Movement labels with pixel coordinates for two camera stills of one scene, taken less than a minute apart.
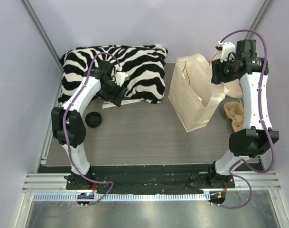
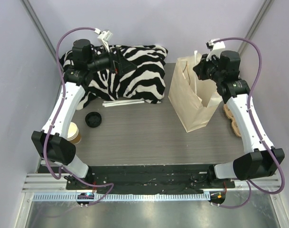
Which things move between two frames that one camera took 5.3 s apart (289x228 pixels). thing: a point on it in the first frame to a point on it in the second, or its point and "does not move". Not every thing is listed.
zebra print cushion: x=143 y=64 does not move
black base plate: x=147 y=179 does not move
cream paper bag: x=193 y=97 does not move
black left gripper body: x=115 y=94 to x=114 y=63
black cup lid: x=93 y=119 does not move
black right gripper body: x=218 y=71 to x=201 y=71
